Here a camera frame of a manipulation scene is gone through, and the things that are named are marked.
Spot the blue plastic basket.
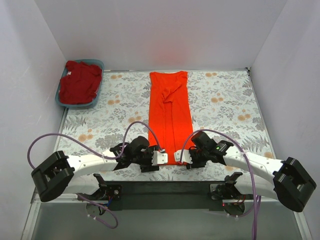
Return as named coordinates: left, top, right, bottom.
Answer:
left=55, top=59, right=105, bottom=109

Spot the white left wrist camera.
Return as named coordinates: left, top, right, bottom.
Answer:
left=152, top=150, right=169, bottom=166

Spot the black front table strip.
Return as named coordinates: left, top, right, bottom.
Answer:
left=106, top=181, right=223, bottom=212

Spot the aluminium front frame rail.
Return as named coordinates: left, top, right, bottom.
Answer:
left=31, top=182, right=301, bottom=204

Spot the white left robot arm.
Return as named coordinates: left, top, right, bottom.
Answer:
left=31, top=136, right=168, bottom=202

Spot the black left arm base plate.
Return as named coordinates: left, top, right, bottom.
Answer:
left=80, top=184, right=122, bottom=201

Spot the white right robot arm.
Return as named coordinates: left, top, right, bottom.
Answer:
left=175, top=130, right=317, bottom=213

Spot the red t shirt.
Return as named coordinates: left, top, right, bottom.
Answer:
left=58, top=60, right=102, bottom=105

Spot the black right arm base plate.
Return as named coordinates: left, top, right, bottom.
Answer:
left=209, top=182, right=253, bottom=200

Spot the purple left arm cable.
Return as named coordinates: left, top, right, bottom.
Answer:
left=26, top=120, right=166, bottom=229

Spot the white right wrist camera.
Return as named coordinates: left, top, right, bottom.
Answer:
left=174, top=149, right=193, bottom=164

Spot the orange t shirt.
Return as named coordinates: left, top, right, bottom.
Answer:
left=148, top=71, right=194, bottom=165

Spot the floral table mat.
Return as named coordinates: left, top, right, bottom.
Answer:
left=56, top=70, right=275, bottom=181

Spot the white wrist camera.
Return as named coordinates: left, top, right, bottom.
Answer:
left=174, top=149, right=193, bottom=164
left=152, top=150, right=169, bottom=166

